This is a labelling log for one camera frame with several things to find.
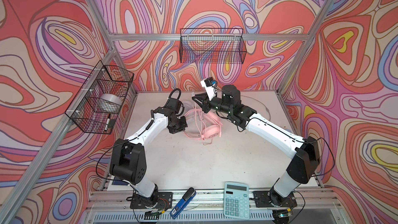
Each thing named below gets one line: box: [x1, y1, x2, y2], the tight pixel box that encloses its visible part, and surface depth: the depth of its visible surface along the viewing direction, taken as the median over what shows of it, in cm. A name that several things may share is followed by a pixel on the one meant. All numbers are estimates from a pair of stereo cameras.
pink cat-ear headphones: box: [182, 108, 223, 141], surface depth 80 cm
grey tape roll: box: [96, 93, 123, 114], surface depth 74 cm
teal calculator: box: [223, 182, 250, 220], surface depth 73 cm
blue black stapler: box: [169, 187, 197, 220], surface depth 72 cm
